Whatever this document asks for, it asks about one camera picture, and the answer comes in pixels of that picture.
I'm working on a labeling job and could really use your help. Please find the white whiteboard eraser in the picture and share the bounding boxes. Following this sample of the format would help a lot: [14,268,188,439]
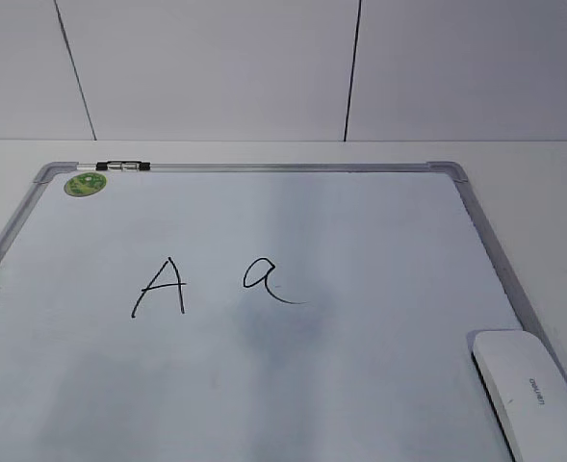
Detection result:
[471,330,567,461]

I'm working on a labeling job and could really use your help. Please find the green round sticker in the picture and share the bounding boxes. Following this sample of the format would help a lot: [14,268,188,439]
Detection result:
[64,172,107,197]

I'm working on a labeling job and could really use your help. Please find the white whiteboard with grey frame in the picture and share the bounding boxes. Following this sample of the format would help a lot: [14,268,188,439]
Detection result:
[0,161,567,462]

